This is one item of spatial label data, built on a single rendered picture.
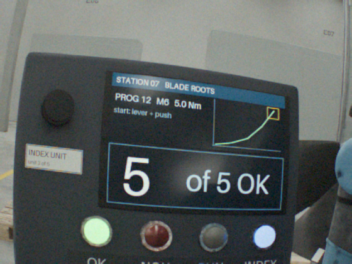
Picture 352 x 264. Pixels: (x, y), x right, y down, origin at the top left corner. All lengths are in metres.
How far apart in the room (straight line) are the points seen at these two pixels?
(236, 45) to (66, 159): 6.16
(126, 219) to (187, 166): 0.07
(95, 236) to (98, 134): 0.08
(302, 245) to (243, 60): 5.54
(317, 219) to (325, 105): 5.66
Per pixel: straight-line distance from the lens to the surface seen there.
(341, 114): 2.60
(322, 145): 1.33
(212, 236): 0.45
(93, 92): 0.44
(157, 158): 0.44
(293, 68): 6.64
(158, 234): 0.43
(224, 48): 6.53
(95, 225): 0.42
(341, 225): 0.66
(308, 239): 1.09
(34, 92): 0.43
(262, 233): 0.47
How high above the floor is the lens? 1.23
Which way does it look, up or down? 4 degrees down
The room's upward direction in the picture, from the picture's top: 7 degrees clockwise
